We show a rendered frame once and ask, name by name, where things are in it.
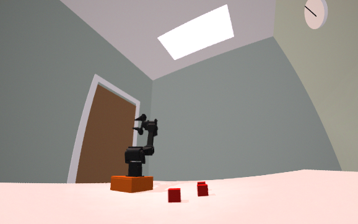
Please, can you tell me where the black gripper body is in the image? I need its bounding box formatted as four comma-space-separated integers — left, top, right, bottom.
138, 114, 150, 135

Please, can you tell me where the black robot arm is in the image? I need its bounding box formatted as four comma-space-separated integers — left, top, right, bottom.
124, 119, 158, 177

